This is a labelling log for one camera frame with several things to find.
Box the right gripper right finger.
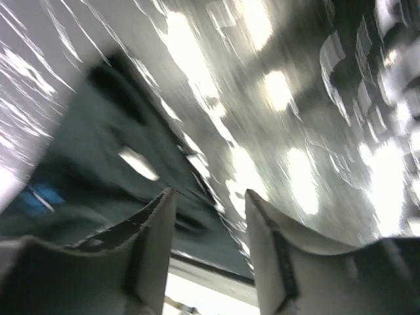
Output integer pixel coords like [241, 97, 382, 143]
[245, 190, 419, 314]

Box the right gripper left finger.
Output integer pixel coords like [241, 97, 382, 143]
[1, 188, 176, 314]

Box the black polo shirt blue logo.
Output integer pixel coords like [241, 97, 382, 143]
[1, 51, 252, 280]

